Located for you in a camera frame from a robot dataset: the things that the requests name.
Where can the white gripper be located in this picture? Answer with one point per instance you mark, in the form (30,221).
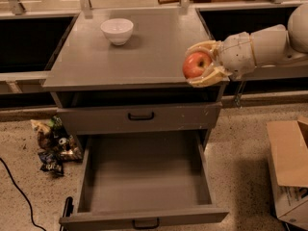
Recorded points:
(237,56)

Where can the red apple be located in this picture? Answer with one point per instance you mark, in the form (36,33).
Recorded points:
(195,64)

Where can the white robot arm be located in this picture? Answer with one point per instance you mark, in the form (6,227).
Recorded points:
(279,36)

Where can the grey drawer cabinet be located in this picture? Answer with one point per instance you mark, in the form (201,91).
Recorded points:
(90,71)

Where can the closed grey top drawer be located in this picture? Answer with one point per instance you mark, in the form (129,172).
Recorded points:
(139,118)

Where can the open grey middle drawer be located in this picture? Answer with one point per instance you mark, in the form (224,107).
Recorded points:
(143,181)

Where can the wooden stick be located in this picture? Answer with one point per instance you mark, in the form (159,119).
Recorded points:
(161,2)

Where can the white ceramic bowl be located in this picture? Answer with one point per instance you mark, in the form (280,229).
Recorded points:
(117,30)

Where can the cardboard box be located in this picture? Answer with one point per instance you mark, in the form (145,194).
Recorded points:
(288,169)

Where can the green snack bag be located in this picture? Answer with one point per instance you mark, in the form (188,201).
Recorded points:
(55,123)

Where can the brown snack bag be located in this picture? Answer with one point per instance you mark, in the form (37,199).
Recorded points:
(58,141)

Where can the dark blue snack bag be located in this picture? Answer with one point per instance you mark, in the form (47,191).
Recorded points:
(51,163)

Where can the metal clamp bracket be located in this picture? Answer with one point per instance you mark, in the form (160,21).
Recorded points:
(238,93)

